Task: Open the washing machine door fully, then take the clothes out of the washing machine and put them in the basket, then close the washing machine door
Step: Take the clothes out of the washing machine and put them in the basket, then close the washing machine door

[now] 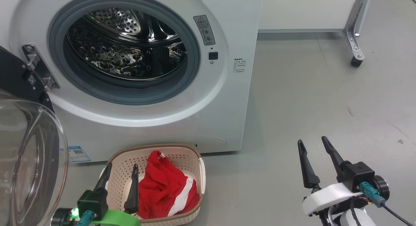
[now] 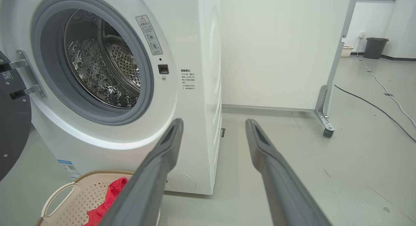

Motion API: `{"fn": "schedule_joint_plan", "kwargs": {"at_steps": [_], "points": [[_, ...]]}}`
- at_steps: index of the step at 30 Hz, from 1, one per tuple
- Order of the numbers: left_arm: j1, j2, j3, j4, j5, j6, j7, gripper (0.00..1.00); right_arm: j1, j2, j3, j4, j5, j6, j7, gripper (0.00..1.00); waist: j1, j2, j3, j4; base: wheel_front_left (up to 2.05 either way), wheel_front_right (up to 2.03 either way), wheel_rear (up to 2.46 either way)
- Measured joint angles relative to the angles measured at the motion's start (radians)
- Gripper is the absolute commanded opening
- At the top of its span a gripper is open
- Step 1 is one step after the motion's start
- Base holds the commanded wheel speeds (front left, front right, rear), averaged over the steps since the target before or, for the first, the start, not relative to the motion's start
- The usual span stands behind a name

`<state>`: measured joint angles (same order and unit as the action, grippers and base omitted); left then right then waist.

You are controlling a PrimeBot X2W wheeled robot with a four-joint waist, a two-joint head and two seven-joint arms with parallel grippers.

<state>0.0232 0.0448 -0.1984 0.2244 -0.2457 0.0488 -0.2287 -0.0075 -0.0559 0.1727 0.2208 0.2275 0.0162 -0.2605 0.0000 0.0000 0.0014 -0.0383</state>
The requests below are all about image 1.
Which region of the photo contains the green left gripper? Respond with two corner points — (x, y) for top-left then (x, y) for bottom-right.
(92, 163), (142, 226)

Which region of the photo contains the cream perforated laundry basket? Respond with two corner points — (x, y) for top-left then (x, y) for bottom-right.
(99, 143), (206, 226)

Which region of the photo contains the white front-load washing machine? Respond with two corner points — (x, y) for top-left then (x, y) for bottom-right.
(0, 0), (262, 163)

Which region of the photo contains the grey warning label sticker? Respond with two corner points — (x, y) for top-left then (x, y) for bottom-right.
(193, 15), (215, 46)

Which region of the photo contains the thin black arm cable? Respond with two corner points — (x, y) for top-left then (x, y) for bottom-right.
(349, 198), (363, 226)

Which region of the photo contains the red and white garment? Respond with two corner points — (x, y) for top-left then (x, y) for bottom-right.
(136, 150), (200, 219)

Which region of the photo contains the teal connector with black cable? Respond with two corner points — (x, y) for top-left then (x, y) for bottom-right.
(359, 182), (416, 226)
(77, 210), (95, 226)

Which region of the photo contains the blue energy label sticker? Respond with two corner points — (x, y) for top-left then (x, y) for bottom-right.
(60, 146), (92, 164)

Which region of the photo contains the round glass washing machine door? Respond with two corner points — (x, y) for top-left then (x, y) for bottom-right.
(0, 46), (69, 226)

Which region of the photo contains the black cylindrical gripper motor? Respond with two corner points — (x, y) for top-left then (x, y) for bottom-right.
(373, 176), (390, 200)
(51, 207), (77, 226)

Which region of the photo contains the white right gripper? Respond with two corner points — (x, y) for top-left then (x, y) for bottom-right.
(297, 136), (363, 217)

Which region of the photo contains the white partition panel on casters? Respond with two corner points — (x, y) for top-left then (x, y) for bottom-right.
(258, 0), (374, 68)

